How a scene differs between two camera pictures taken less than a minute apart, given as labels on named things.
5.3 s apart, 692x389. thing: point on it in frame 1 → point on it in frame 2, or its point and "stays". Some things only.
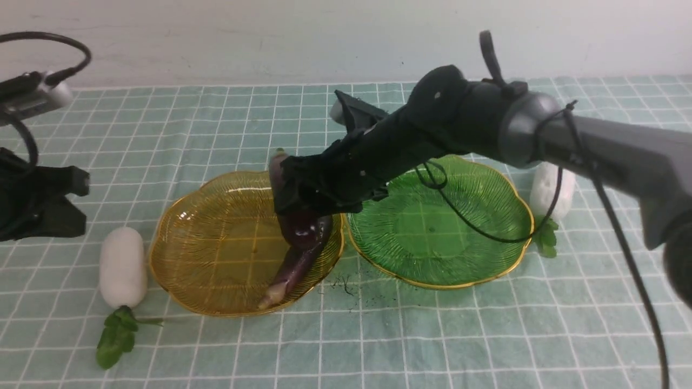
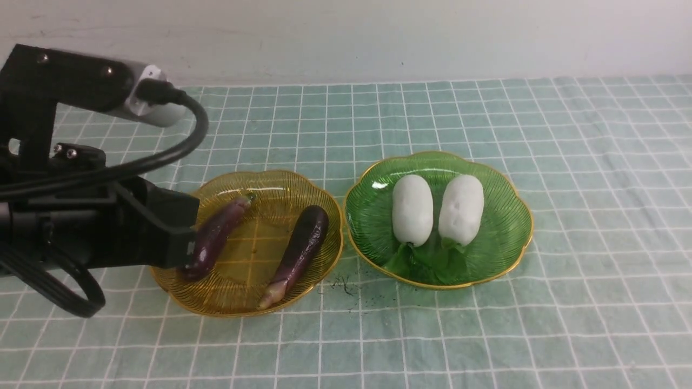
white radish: x=122 y=282 → x=412 y=209
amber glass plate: x=215 y=246 stays
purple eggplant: x=300 y=230 → x=213 y=229
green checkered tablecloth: x=88 y=312 stays
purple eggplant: x=294 y=265 stays
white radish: x=542 y=191 → x=461 y=209
